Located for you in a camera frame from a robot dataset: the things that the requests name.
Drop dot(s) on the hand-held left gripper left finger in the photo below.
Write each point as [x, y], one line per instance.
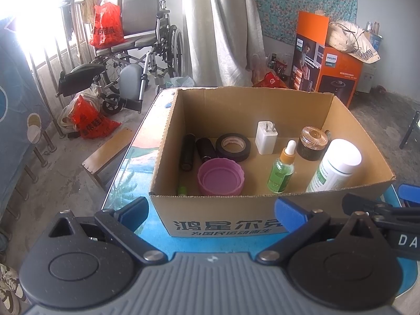
[136, 218]

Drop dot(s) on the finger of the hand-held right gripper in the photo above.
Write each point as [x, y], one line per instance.
[357, 203]
[410, 193]

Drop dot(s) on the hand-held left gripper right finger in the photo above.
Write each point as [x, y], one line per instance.
[290, 215]

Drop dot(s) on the green dropper bottle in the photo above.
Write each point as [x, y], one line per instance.
[280, 174]

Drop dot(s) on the white plastic bottle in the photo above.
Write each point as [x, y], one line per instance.
[334, 167]

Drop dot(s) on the brown faceted jar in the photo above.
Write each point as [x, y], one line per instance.
[313, 144]

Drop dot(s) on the white wall charger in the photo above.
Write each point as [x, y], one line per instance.
[265, 139]

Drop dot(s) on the pink plastic lid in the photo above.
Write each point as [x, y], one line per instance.
[220, 177]

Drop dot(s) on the black tape roll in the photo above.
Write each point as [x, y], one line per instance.
[244, 149]

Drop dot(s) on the long black cylinder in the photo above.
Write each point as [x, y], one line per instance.
[187, 151]

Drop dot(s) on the short black cylinder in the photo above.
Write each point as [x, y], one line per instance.
[206, 149]

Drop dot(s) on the cardboard box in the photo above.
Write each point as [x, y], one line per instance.
[229, 121]

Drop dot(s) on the wooden bench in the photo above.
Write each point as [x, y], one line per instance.
[108, 154]

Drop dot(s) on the red plastic bag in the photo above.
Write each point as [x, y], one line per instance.
[106, 26]
[92, 121]

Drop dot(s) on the white plastic bag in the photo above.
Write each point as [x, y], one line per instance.
[65, 118]

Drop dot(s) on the white small cabinet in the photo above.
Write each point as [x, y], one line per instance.
[367, 75]

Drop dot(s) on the orange appliance carton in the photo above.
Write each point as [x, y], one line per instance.
[341, 72]

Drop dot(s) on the red snack bag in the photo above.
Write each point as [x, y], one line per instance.
[269, 80]

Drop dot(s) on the pale plastic bag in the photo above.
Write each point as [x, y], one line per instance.
[180, 81]

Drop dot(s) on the white sneaker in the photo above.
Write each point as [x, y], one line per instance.
[10, 288]

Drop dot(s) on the dark glass jar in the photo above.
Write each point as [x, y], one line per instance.
[272, 61]

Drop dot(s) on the metal window railing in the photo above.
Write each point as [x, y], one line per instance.
[49, 82]

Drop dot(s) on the beige sun hat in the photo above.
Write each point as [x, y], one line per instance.
[347, 39]

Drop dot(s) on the blue shape print cloth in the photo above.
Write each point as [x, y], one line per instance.
[16, 105]

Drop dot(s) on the grey wheelchair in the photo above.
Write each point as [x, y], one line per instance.
[141, 16]

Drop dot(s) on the white curtain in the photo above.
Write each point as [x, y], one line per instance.
[220, 23]

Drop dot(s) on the beige hanging towel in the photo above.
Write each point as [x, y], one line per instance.
[88, 10]

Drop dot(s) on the dark metal frame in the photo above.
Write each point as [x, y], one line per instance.
[410, 128]

